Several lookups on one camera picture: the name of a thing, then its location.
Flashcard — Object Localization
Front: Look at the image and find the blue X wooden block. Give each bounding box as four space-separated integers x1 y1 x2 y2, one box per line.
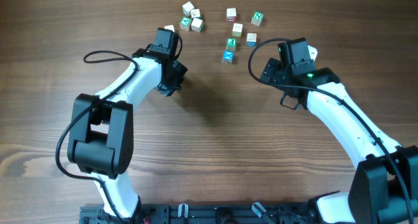
222 50 234 64

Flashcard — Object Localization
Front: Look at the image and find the white block yellow side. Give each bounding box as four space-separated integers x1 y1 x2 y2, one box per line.
232 23 243 37

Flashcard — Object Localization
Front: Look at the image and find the green n block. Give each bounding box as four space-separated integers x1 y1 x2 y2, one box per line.
164 25 175 32
251 11 264 26

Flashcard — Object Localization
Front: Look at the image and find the green F wooden block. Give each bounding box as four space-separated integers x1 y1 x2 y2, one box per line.
226 38 237 51

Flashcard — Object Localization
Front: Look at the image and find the green N block right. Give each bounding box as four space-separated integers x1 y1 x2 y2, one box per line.
251 11 264 26

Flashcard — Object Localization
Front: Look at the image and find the green A wooden block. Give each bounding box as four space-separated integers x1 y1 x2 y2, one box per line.
180 16 192 31

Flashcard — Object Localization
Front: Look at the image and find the green N block left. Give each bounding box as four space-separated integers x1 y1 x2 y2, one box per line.
164 25 175 32

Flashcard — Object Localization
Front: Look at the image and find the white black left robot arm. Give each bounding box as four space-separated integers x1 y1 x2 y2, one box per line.
56 28 187 223

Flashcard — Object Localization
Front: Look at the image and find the white block green side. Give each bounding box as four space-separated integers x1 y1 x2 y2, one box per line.
191 18 203 32

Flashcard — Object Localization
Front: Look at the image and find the white block top left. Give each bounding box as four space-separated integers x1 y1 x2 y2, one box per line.
182 1 195 16

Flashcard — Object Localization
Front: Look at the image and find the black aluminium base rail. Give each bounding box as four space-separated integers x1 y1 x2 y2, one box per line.
79 201 327 224

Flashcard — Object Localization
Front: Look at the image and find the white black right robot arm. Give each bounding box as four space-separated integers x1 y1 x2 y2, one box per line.
260 38 417 223

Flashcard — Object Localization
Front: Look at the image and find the white picture block blue side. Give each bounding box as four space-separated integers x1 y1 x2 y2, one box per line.
190 8 201 19

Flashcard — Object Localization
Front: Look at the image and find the white block red side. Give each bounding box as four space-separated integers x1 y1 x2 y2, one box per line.
226 8 237 22

